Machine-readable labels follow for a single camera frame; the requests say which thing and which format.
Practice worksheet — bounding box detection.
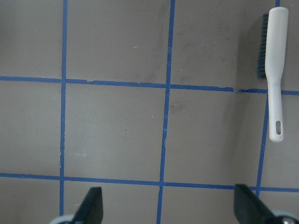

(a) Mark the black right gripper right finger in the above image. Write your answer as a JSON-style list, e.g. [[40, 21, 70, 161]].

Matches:
[[234, 184, 275, 224]]

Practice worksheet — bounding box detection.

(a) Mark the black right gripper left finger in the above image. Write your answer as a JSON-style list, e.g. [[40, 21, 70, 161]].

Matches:
[[73, 187, 103, 224]]

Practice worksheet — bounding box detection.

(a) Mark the white hand brush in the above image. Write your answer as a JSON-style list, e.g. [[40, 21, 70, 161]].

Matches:
[[257, 7, 289, 143]]

